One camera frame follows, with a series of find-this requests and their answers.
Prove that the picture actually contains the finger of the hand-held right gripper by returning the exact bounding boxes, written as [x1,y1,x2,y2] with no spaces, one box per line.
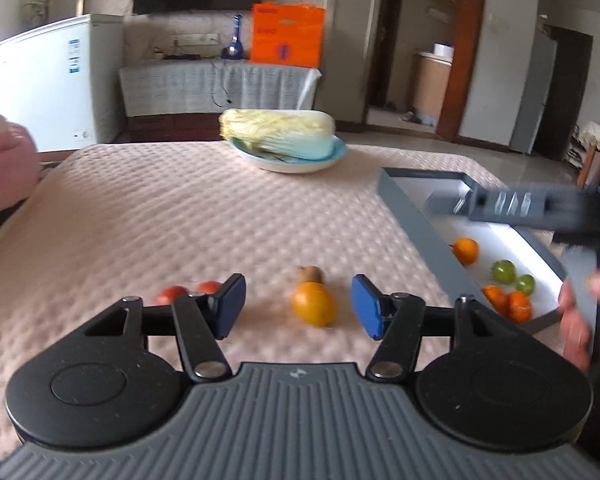
[426,190,475,219]

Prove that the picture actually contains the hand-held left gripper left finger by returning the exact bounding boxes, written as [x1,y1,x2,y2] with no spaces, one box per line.
[82,272,247,382]

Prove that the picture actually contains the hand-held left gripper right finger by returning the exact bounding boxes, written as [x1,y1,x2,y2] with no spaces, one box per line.
[351,274,503,382]

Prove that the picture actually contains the grey box with white inside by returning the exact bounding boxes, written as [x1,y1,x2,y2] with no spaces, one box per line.
[377,167,571,336]

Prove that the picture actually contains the orange mandarin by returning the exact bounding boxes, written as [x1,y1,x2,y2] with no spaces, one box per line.
[481,285,509,317]
[506,291,533,324]
[449,237,480,267]

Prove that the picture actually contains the yellow-orange tomato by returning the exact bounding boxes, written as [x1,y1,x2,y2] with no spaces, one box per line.
[291,281,337,328]

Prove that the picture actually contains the green tomato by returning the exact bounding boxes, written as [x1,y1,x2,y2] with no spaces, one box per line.
[491,259,517,283]

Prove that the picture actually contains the person's right hand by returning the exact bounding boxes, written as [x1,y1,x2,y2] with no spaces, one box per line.
[557,265,600,373]

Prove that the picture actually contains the table with lace cloth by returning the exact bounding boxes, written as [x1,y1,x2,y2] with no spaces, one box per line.
[575,117,600,196]

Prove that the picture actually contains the wooden kitchen cabinet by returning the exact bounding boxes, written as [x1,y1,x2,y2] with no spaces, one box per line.
[411,51,453,126]

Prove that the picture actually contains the beige quilted table cover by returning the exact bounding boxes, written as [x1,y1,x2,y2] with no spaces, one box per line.
[0,141,581,461]

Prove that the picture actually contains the white and blue plate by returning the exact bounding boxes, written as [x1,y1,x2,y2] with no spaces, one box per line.
[229,135,349,175]

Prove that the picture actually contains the napa cabbage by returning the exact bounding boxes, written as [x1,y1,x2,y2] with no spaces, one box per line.
[219,107,337,161]

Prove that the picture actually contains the dark wooden tv cabinet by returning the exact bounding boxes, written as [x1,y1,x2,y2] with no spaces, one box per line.
[125,110,231,143]

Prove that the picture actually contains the grey checked cloth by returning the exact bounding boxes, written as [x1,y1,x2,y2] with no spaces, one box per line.
[118,59,323,117]

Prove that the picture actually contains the orange gift box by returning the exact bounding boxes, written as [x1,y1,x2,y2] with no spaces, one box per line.
[250,2,327,68]

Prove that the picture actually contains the blue glass bottle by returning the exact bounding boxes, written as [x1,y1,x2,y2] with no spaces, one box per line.
[221,14,246,60]

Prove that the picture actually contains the pink fluffy garment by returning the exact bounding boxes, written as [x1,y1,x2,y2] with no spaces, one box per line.
[0,110,42,221]

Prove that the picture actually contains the white chest freezer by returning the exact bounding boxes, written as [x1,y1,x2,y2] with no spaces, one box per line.
[0,14,126,153]

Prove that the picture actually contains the black cable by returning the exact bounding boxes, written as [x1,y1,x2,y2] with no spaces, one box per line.
[210,60,233,107]

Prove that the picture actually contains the white wall socket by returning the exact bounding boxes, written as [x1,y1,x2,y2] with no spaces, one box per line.
[172,32,220,46]

